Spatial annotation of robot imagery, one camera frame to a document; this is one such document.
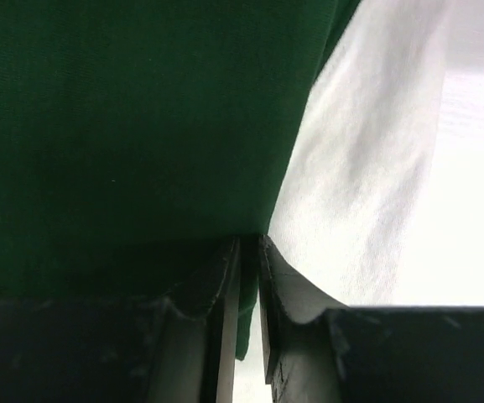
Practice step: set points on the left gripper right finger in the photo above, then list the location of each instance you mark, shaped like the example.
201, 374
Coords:
317, 349

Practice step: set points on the white and green t shirt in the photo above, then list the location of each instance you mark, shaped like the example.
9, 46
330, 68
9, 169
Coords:
136, 135

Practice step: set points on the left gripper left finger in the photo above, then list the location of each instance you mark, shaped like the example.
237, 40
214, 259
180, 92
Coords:
179, 347

